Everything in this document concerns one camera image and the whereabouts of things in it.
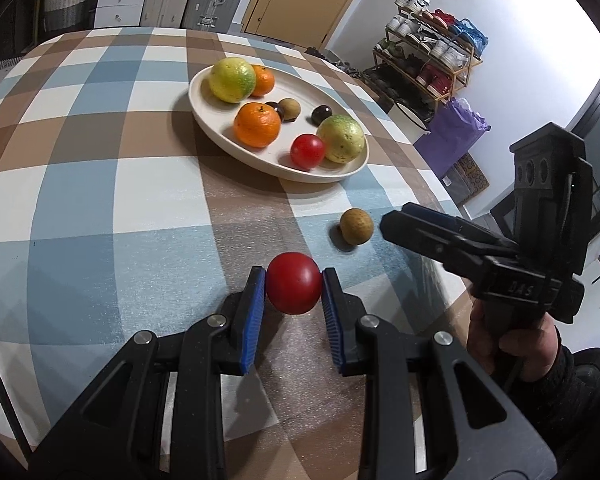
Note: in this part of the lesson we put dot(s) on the brown longan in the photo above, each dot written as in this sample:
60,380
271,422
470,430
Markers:
357,226
291,108

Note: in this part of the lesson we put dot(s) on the cream round plate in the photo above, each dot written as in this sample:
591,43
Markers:
205,105

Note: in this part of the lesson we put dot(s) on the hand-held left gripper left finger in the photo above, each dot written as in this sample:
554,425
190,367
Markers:
254,320

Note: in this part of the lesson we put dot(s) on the patterned doormat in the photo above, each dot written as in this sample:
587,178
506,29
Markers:
467,177

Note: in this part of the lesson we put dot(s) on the large orange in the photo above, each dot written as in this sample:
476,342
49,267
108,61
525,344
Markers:
256,124

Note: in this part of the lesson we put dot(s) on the green yellow citrus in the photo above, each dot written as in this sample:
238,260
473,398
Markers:
231,80

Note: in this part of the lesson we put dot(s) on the dark purple plum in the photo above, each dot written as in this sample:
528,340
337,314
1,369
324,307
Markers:
274,109
322,114

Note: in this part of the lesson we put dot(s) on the red tomato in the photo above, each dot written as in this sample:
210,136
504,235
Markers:
293,282
307,151

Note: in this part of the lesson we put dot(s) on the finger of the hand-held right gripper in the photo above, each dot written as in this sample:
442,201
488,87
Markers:
430,245
460,225

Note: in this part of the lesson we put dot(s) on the wooden shoe rack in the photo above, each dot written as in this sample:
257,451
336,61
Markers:
425,55

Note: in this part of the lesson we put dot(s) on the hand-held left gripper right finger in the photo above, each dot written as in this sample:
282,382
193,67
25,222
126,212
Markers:
332,320

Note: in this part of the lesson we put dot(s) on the wooden door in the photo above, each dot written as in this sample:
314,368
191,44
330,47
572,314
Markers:
300,0

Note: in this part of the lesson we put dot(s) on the pale green pear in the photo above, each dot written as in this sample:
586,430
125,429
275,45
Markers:
341,138

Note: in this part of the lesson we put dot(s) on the person's right forearm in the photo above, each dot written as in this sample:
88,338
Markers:
580,395

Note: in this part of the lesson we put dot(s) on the wicker basket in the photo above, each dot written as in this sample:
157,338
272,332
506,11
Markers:
66,7

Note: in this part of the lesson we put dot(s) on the small orange tangerine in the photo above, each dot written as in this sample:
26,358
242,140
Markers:
264,80

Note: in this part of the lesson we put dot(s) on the person's right hand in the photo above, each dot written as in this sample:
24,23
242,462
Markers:
525,352

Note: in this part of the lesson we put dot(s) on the purple bag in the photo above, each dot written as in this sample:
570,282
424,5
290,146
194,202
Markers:
450,132

